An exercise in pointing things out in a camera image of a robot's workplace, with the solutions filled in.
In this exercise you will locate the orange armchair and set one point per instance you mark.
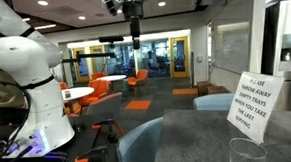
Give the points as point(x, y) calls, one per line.
point(98, 75)
point(96, 90)
point(63, 85)
point(137, 79)

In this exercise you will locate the white round table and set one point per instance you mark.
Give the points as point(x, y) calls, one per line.
point(112, 78)
point(79, 92)

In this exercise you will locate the small dark cup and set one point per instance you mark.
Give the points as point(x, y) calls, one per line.
point(67, 94)

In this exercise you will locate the white printed paper sign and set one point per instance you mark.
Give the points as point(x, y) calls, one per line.
point(255, 105)

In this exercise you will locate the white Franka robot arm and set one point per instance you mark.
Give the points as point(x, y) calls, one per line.
point(36, 106)

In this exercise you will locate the brown ottoman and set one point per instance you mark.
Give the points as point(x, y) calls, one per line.
point(217, 90)
point(203, 88)

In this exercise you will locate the yellow framed glass door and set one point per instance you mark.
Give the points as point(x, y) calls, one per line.
point(81, 66)
point(97, 60)
point(179, 57)

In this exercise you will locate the black robot platform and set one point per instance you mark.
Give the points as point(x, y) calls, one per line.
point(85, 141)

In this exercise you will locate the black camera on stand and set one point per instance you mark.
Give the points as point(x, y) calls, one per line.
point(111, 39)

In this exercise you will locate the clear glass cup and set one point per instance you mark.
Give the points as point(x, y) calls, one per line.
point(247, 152)

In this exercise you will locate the light blue chair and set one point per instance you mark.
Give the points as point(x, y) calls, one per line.
point(139, 148)
point(213, 102)

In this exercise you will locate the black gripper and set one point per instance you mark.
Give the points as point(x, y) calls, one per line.
point(133, 10)

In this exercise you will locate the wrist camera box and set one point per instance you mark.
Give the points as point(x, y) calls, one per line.
point(109, 3)

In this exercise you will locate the black horizontal bar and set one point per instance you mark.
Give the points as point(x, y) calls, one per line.
point(90, 56)

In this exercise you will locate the orange black clamp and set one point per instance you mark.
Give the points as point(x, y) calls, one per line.
point(83, 160)
point(103, 126)

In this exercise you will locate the round ceiling light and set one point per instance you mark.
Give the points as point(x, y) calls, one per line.
point(43, 3)
point(162, 4)
point(81, 18)

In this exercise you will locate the ceiling strip light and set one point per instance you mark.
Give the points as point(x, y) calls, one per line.
point(26, 19)
point(45, 26)

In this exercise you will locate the wall whiteboard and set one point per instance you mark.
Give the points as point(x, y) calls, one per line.
point(232, 49)

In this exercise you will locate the gray upholstered chair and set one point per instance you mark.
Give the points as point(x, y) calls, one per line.
point(105, 104)

